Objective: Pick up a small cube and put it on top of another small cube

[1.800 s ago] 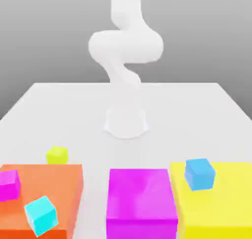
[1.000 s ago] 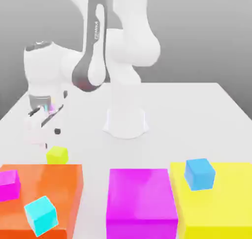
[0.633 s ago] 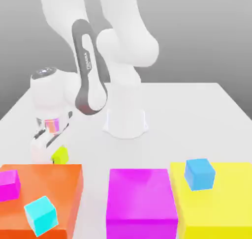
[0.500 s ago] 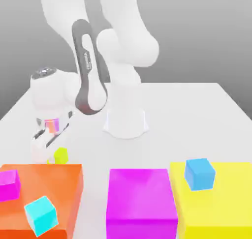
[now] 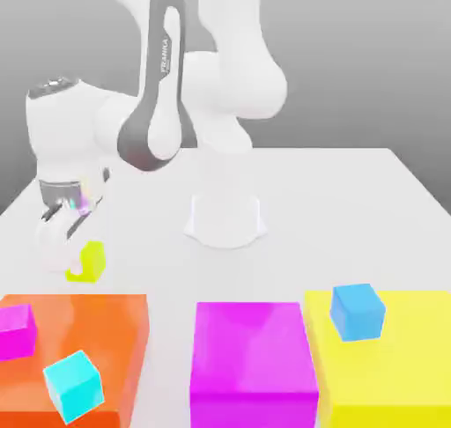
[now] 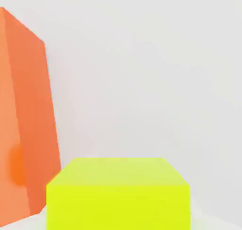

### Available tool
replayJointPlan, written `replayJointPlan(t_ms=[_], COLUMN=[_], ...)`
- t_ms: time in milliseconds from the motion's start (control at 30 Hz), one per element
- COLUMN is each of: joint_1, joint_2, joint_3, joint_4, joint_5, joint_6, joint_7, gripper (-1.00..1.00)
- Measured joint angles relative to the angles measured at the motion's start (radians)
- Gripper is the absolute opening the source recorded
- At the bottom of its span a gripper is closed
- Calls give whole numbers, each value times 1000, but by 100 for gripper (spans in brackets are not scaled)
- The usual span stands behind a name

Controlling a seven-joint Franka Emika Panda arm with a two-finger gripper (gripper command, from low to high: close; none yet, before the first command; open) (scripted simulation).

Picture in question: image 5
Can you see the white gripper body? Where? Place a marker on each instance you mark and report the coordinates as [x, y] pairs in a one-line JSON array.
[[56, 237]]

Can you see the small lime cube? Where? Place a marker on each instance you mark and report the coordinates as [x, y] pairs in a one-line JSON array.
[[93, 261]]

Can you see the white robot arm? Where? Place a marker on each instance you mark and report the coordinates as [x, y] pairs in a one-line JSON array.
[[225, 82]]

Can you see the small magenta cube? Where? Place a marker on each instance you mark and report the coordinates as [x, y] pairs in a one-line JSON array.
[[16, 331]]

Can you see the small cyan cube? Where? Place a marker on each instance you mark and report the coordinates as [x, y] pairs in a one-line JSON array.
[[74, 387]]

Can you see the small blue cube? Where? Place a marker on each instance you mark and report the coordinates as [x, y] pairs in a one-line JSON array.
[[357, 313]]

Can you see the large orange box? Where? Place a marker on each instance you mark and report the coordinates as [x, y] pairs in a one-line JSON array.
[[91, 336]]

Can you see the large magenta box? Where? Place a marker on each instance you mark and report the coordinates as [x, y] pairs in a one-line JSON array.
[[253, 357]]

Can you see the large yellow box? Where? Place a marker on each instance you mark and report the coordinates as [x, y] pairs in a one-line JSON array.
[[398, 375]]

